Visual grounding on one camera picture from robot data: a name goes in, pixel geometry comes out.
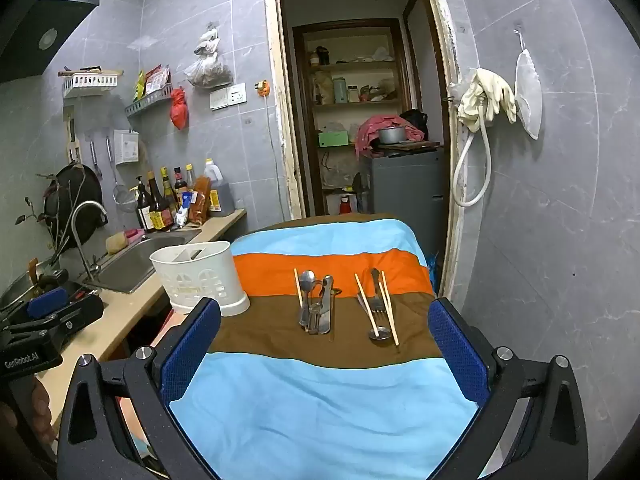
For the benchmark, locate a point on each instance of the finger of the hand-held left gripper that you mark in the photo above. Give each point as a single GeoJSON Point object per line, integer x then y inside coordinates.
{"type": "Point", "coordinates": [47, 302]}
{"type": "Point", "coordinates": [80, 312]}

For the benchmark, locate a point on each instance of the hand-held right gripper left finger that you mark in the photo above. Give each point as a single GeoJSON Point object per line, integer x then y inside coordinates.
{"type": "Point", "coordinates": [190, 350]}

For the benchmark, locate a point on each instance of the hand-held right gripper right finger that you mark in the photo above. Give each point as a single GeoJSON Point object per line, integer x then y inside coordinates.
{"type": "Point", "coordinates": [457, 355]}

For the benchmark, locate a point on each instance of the white plastic utensil holder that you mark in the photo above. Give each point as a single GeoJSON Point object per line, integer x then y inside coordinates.
{"type": "Point", "coordinates": [200, 280]}

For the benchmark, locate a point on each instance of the metal fork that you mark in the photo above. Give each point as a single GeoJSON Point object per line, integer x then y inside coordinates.
{"type": "Point", "coordinates": [376, 280]}
{"type": "Point", "coordinates": [315, 317]}

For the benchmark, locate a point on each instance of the person's left hand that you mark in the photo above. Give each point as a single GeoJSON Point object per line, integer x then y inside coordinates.
{"type": "Point", "coordinates": [42, 410]}

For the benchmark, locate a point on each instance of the wooden spatula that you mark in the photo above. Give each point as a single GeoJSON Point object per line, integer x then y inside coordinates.
{"type": "Point", "coordinates": [33, 270]}

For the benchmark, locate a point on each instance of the beige kitchen counter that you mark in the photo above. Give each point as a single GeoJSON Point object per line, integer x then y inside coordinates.
{"type": "Point", "coordinates": [125, 310]}

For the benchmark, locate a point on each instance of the stainless steel sink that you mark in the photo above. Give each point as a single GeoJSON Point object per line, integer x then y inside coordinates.
{"type": "Point", "coordinates": [135, 265]}

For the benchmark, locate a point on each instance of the yellow sponge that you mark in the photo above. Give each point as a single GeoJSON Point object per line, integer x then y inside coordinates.
{"type": "Point", "coordinates": [116, 243]}

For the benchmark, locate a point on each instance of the metal faucet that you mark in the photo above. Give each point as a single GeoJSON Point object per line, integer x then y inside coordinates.
{"type": "Point", "coordinates": [76, 230]}

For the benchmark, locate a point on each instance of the blue plastic bag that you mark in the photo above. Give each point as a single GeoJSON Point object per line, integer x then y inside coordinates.
{"type": "Point", "coordinates": [432, 272]}

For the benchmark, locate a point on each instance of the pink scrub cloth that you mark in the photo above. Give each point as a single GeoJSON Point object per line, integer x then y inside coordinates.
{"type": "Point", "coordinates": [135, 234]}

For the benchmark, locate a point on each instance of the black wok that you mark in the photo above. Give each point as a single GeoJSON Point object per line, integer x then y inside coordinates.
{"type": "Point", "coordinates": [75, 210]}

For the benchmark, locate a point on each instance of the dried plant branch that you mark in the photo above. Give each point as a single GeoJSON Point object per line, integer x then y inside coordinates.
{"type": "Point", "coordinates": [55, 185]}

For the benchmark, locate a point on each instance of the dark pump bottle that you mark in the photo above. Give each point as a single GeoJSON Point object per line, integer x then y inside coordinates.
{"type": "Point", "coordinates": [143, 210]}

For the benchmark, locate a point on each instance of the metal mesh strainer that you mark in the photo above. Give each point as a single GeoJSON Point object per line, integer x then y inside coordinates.
{"type": "Point", "coordinates": [124, 197]}

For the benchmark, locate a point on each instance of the dark sauce bottle yellow label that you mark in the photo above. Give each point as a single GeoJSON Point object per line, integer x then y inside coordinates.
{"type": "Point", "coordinates": [159, 210]}

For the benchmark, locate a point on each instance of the blue white food packet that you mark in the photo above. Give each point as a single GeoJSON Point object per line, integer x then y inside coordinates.
{"type": "Point", "coordinates": [183, 210]}

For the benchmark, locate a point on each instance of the striped tablecloth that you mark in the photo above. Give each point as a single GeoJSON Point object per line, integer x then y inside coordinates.
{"type": "Point", "coordinates": [320, 410]}

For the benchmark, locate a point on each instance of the metal spatula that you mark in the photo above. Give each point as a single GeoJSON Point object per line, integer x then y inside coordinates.
{"type": "Point", "coordinates": [96, 165]}

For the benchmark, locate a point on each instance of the orange food packet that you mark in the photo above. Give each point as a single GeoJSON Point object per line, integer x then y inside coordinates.
{"type": "Point", "coordinates": [201, 200]}

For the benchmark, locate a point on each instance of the slim green sauce bottle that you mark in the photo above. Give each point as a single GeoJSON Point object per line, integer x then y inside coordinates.
{"type": "Point", "coordinates": [168, 187]}

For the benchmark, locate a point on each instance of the large oil jug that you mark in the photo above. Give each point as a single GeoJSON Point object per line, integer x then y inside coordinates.
{"type": "Point", "coordinates": [220, 195]}

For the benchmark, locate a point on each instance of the red-capped sauce bottle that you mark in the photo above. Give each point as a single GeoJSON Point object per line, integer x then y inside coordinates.
{"type": "Point", "coordinates": [180, 182]}

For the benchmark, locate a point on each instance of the yellow-capped sauce bottle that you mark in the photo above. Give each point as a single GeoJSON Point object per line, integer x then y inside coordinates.
{"type": "Point", "coordinates": [190, 177]}

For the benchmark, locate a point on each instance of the grey washing machine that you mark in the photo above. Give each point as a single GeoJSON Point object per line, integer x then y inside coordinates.
{"type": "Point", "coordinates": [405, 185]}

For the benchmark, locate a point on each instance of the red bottle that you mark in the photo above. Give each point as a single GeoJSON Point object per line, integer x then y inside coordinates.
{"type": "Point", "coordinates": [345, 206]}

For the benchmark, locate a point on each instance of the dark wooden board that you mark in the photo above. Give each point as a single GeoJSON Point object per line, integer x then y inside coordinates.
{"type": "Point", "coordinates": [415, 145]}

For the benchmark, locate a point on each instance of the red plastic bag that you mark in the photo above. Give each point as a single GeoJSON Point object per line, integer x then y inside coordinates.
{"type": "Point", "coordinates": [179, 110]}

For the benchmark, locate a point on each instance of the small metal cooking pot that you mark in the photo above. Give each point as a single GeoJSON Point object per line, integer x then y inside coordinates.
{"type": "Point", "coordinates": [391, 135]}

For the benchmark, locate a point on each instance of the black bag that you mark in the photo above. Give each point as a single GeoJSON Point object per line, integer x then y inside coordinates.
{"type": "Point", "coordinates": [416, 120]}

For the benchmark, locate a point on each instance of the red cloth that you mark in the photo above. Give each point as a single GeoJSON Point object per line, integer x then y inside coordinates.
{"type": "Point", "coordinates": [367, 132]}

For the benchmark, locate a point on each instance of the row of snack packets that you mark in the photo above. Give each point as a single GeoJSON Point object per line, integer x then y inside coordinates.
{"type": "Point", "coordinates": [152, 82]}

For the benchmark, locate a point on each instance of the green box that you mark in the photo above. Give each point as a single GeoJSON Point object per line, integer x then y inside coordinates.
{"type": "Point", "coordinates": [333, 139]}

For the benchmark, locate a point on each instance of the cream rubber gloves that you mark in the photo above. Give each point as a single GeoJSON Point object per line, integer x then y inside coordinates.
{"type": "Point", "coordinates": [487, 95]}

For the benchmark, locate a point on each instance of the wooden shelf unit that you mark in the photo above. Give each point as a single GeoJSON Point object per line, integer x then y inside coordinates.
{"type": "Point", "coordinates": [300, 110]}

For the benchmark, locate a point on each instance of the black range hood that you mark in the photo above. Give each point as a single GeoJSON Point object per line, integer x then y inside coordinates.
{"type": "Point", "coordinates": [40, 35]}

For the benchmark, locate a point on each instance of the white mesh bag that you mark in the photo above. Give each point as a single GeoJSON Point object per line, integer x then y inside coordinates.
{"type": "Point", "coordinates": [529, 95]}

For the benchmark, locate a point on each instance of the clear bag of dried goods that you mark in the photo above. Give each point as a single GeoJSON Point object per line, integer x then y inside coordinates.
{"type": "Point", "coordinates": [207, 72]}

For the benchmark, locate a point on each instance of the white lidded jar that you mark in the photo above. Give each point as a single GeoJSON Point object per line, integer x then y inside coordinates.
{"type": "Point", "coordinates": [353, 94]}

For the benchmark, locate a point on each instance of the green thermos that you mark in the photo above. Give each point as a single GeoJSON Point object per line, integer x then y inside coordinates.
{"type": "Point", "coordinates": [340, 91]}

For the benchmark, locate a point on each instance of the white plastic bag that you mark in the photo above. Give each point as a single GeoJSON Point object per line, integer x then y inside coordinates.
{"type": "Point", "coordinates": [207, 40]}

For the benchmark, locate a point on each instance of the white wall box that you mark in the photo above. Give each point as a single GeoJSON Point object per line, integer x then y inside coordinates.
{"type": "Point", "coordinates": [126, 146]}

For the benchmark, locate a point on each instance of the grey wall shelf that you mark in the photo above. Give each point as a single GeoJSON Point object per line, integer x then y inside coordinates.
{"type": "Point", "coordinates": [150, 105]}

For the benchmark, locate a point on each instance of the white wall basket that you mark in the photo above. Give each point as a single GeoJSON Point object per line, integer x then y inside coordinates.
{"type": "Point", "coordinates": [92, 85]}

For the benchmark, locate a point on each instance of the wall light switch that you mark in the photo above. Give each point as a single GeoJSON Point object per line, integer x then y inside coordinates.
{"type": "Point", "coordinates": [219, 99]}

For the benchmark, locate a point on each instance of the worn white door frame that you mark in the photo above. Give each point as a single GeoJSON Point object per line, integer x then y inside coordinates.
{"type": "Point", "coordinates": [280, 110]}

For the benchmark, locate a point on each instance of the wall power socket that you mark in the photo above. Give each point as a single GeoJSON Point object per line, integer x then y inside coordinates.
{"type": "Point", "coordinates": [237, 94]}

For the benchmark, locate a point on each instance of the orange wall plug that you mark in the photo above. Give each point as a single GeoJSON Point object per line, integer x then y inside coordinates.
{"type": "Point", "coordinates": [262, 88]}

